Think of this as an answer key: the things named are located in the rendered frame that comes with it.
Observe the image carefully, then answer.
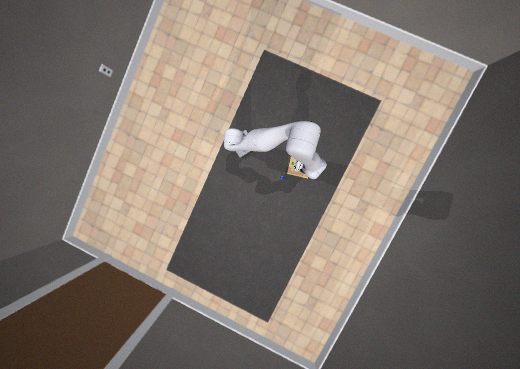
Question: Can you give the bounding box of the tan square mat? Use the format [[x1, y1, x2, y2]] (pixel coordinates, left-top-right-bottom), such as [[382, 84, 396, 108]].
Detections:
[[287, 157, 308, 178]]

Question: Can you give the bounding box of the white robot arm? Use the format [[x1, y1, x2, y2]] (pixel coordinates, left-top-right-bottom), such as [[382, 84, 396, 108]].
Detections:
[[224, 121, 327, 179]]

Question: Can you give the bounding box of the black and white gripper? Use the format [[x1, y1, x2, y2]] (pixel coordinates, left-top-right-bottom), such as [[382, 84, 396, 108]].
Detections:
[[294, 161, 305, 174]]

